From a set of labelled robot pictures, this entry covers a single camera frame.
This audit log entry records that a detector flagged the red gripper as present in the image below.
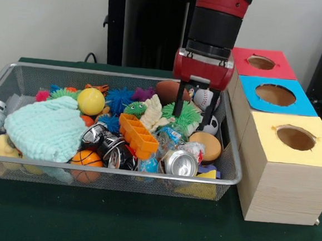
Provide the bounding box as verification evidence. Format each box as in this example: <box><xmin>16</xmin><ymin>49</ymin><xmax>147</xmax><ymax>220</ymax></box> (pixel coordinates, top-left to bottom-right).
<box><xmin>167</xmin><ymin>47</ymin><xmax>236</xmax><ymax>134</ymax></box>

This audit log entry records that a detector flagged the white red wrapper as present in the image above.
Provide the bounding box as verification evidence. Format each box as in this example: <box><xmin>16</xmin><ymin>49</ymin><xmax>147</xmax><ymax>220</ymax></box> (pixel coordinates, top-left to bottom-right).
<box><xmin>177</xmin><ymin>140</ymin><xmax>206</xmax><ymax>161</ymax></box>

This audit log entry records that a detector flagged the wooden box with three holes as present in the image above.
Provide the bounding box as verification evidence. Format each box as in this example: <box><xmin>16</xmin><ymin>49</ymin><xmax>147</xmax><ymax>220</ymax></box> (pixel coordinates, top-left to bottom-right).
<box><xmin>210</xmin><ymin>45</ymin><xmax>322</xmax><ymax>228</ymax></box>

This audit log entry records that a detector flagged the white baseball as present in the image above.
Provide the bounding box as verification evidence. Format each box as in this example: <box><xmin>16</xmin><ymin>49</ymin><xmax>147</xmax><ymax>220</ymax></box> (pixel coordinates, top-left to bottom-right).
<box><xmin>192</xmin><ymin>86</ymin><xmax>222</xmax><ymax>114</ymax></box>

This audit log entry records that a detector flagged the green spiky ball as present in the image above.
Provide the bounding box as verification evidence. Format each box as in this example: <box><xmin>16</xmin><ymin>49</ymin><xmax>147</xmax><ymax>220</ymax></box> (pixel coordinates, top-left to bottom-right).
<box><xmin>160</xmin><ymin>99</ymin><xmax>204</xmax><ymax>137</ymax></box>

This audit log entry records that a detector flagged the black and white soccer ball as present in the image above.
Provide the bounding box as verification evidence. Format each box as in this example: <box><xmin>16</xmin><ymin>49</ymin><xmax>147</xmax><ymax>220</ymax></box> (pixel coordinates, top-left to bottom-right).
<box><xmin>197</xmin><ymin>112</ymin><xmax>220</xmax><ymax>137</ymax></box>

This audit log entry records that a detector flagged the brown toy football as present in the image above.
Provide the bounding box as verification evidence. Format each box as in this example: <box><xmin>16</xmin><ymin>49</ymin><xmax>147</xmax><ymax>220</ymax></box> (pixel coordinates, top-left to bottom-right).
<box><xmin>154</xmin><ymin>79</ymin><xmax>192</xmax><ymax>107</ymax></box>

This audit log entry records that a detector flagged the tan round sponge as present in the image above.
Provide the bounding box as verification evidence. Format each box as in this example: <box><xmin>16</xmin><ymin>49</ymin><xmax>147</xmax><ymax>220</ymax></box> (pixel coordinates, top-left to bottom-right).
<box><xmin>187</xmin><ymin>130</ymin><xmax>224</xmax><ymax>162</ymax></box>

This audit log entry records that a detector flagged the orange ice cube tray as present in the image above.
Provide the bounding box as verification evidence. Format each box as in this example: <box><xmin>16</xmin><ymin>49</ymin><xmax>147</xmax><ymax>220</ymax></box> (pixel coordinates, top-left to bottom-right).
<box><xmin>115</xmin><ymin>112</ymin><xmax>162</xmax><ymax>161</ymax></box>

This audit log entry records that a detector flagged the yellow ball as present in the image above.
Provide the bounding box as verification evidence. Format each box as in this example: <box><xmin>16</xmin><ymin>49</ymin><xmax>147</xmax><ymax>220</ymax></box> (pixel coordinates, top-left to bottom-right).
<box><xmin>76</xmin><ymin>87</ymin><xmax>107</xmax><ymax>117</ymax></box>

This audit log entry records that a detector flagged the orange toy basketball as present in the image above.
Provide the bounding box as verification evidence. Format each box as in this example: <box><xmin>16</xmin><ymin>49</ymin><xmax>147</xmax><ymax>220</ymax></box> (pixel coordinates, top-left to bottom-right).
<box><xmin>68</xmin><ymin>148</ymin><xmax>105</xmax><ymax>185</ymax></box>

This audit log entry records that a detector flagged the mint knitted cloth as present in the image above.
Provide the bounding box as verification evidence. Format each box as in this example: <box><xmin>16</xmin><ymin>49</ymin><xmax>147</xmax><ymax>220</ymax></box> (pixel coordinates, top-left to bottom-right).
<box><xmin>1</xmin><ymin>91</ymin><xmax>92</xmax><ymax>165</ymax></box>

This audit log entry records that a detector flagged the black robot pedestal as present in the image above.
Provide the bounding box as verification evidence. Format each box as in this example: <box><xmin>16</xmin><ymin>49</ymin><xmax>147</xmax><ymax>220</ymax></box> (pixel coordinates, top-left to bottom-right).
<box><xmin>94</xmin><ymin>0</ymin><xmax>205</xmax><ymax>73</ymax></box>

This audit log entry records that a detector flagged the black cable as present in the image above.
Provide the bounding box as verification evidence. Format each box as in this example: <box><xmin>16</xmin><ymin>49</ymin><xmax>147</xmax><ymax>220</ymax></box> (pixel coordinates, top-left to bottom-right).
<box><xmin>83</xmin><ymin>51</ymin><xmax>100</xmax><ymax>64</ymax></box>

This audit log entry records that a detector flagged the wire mesh bin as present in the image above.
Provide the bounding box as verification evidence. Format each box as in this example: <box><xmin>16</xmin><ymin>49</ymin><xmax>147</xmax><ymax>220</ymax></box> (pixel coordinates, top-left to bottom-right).
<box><xmin>0</xmin><ymin>60</ymin><xmax>251</xmax><ymax>203</ymax></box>

